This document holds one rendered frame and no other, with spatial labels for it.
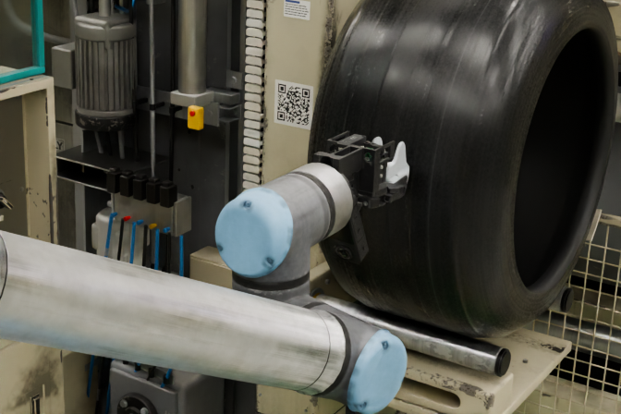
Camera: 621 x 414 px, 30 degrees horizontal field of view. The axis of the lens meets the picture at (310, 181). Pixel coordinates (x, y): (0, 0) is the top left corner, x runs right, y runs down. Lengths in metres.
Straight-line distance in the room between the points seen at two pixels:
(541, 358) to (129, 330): 1.16
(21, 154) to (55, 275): 0.99
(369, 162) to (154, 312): 0.50
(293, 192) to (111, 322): 0.38
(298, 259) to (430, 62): 0.42
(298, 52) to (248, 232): 0.67
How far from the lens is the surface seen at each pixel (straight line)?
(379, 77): 1.63
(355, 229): 1.46
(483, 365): 1.81
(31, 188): 1.97
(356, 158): 1.43
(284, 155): 1.96
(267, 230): 1.26
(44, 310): 0.96
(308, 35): 1.89
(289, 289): 1.31
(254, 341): 1.11
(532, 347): 2.09
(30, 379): 2.02
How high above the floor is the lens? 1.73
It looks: 19 degrees down
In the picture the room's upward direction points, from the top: 2 degrees clockwise
